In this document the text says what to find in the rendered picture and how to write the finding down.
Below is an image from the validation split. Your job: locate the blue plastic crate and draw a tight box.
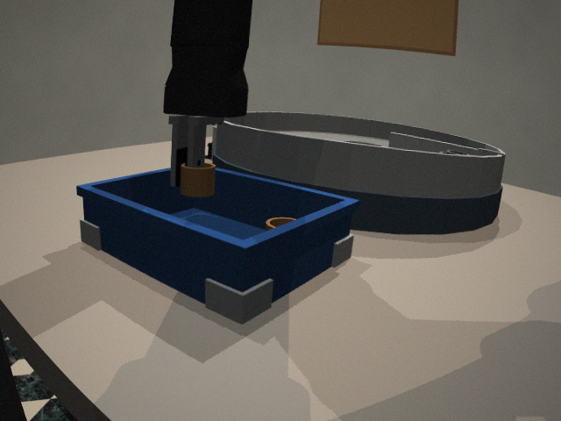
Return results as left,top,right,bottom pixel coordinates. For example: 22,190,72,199
76,168,360,325

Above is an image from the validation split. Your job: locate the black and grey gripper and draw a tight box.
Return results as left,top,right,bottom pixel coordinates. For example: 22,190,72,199
163,0,252,187

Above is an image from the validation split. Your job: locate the bronze bushing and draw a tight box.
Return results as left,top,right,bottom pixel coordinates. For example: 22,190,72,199
181,162,216,197
266,218,295,231

